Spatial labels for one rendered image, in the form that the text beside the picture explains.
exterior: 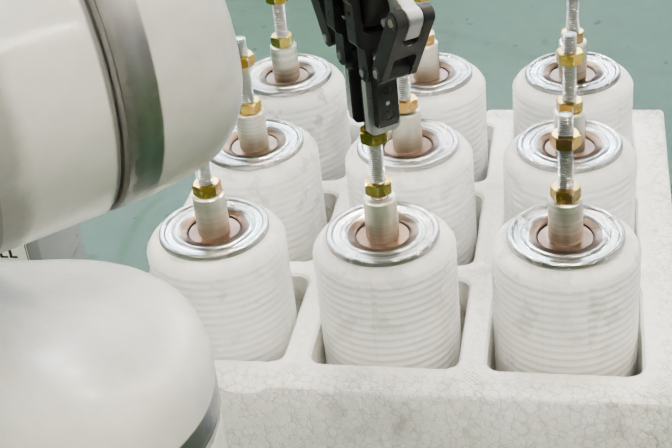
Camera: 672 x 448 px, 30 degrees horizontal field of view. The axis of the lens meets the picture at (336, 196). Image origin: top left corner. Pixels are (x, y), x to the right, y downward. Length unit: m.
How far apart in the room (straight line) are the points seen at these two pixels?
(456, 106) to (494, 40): 0.70
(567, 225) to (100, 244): 0.67
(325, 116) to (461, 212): 0.17
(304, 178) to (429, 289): 0.17
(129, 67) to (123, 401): 0.09
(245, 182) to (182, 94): 0.63
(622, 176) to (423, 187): 0.14
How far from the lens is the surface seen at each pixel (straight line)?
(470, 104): 1.00
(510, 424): 0.81
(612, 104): 0.99
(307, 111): 1.01
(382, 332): 0.81
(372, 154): 0.79
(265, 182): 0.91
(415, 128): 0.91
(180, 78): 0.28
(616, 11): 1.76
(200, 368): 0.34
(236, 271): 0.82
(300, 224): 0.94
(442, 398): 0.80
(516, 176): 0.89
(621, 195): 0.90
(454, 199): 0.91
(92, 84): 0.27
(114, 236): 1.35
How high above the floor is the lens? 0.70
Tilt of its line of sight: 31 degrees down
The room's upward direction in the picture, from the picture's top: 6 degrees counter-clockwise
